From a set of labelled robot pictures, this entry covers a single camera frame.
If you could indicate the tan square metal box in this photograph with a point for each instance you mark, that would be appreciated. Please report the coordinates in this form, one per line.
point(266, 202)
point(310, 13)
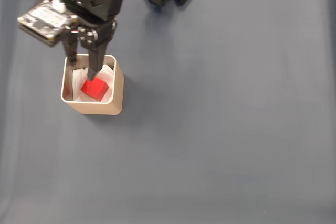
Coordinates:
point(105, 108)

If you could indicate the white tissue paper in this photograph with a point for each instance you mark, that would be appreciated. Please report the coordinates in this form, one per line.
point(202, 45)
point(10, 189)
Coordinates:
point(107, 73)

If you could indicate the camera circuit board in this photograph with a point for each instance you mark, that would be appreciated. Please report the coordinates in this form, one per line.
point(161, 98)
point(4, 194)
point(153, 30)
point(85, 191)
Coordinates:
point(44, 22)

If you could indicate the red cube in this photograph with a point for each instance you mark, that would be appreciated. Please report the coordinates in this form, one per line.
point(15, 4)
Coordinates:
point(94, 89)

